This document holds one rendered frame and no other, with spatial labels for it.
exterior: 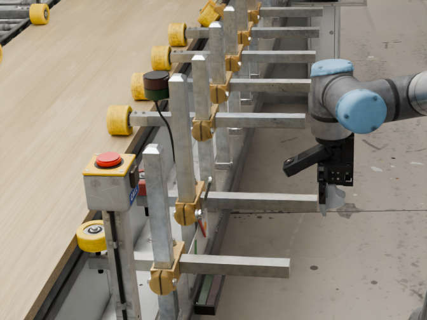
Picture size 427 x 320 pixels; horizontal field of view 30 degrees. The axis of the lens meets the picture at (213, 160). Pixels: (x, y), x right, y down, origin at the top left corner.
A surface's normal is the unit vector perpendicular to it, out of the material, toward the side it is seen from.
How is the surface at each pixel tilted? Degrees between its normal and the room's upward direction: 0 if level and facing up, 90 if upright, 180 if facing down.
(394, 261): 0
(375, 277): 0
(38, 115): 0
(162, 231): 90
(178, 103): 90
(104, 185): 90
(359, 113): 90
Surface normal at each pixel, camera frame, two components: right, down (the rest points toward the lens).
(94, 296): 0.98, 0.03
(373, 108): 0.18, 0.43
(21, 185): -0.06, -0.90
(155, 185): -0.17, 0.44
